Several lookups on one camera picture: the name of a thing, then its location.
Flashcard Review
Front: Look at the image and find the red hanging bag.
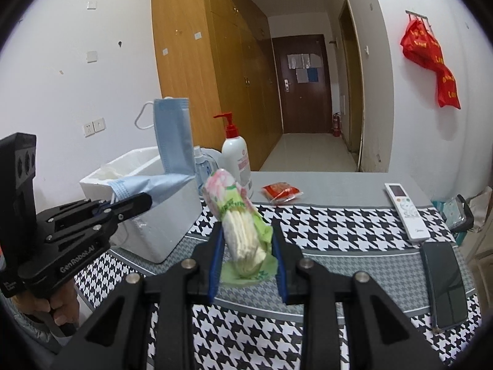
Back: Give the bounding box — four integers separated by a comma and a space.
400, 18, 462, 109

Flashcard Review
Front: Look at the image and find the white remote control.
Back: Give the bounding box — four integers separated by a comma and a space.
384, 183, 431, 244

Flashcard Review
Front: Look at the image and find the white lotion pump bottle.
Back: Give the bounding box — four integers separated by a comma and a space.
214, 113, 254, 199

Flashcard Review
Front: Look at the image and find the black smartphone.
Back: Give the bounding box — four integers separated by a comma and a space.
419, 241, 468, 331

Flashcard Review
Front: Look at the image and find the wooden wardrobe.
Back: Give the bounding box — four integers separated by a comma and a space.
151, 0, 283, 172

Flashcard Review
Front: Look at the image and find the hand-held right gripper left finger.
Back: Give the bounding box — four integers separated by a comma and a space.
50, 221, 225, 370

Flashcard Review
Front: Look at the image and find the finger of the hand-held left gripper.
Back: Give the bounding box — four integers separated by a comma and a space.
44, 192, 153, 243
36, 199, 116, 223

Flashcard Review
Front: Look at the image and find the blue face mask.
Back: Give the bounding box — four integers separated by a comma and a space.
110, 173, 195, 206
135, 97, 194, 176

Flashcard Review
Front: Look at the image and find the person's left forearm grey sleeve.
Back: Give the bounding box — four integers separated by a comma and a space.
7, 300, 64, 357

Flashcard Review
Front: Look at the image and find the grey plastic bag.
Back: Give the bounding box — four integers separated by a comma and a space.
202, 147, 226, 171

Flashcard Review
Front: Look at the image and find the blue spray bottle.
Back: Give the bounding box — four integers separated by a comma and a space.
193, 146, 214, 197

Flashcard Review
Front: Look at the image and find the floral tissue pack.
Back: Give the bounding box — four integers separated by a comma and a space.
202, 168, 279, 286

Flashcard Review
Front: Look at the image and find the brown side door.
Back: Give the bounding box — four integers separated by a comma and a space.
338, 0, 365, 171

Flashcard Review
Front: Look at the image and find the person's left hand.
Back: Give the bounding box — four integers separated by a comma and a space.
21, 277, 82, 328

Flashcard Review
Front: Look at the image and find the dark brown door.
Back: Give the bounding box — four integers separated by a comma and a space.
271, 34, 332, 135

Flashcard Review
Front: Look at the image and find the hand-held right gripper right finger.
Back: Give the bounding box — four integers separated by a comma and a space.
271, 221, 447, 370

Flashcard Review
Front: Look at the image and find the red snack packet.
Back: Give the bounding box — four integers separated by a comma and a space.
262, 182, 305, 205

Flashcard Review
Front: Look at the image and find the white wall socket pair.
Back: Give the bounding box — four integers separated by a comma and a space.
84, 117, 106, 138

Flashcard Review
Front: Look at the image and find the teal plastic packet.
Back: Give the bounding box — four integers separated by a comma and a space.
431, 196, 465, 232

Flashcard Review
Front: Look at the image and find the houndstooth tablecloth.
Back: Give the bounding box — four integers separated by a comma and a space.
73, 198, 482, 370

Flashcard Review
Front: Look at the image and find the white paper notice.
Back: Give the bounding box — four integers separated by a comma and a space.
287, 53, 322, 69

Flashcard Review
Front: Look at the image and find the white foam box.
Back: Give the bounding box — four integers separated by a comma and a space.
79, 146, 203, 265

